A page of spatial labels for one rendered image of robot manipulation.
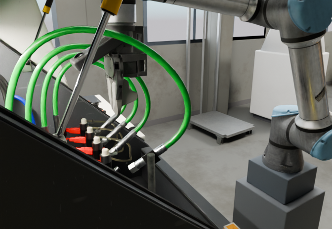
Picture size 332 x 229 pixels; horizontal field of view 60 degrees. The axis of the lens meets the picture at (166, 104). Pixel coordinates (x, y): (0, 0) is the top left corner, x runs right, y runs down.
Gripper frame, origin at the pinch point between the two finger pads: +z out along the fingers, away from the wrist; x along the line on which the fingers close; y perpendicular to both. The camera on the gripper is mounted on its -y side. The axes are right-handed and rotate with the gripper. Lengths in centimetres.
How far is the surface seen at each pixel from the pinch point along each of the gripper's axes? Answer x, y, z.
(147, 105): 7.4, 12.1, 2.3
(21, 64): -2.6, -18.7, -13.0
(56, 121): 23.2, -11.0, 8.9
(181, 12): 271, 177, -25
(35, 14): 35.1, -12.4, -22.0
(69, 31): -6.6, -9.8, -19.1
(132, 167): -11.3, 0.0, 9.7
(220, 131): 183, 182, 108
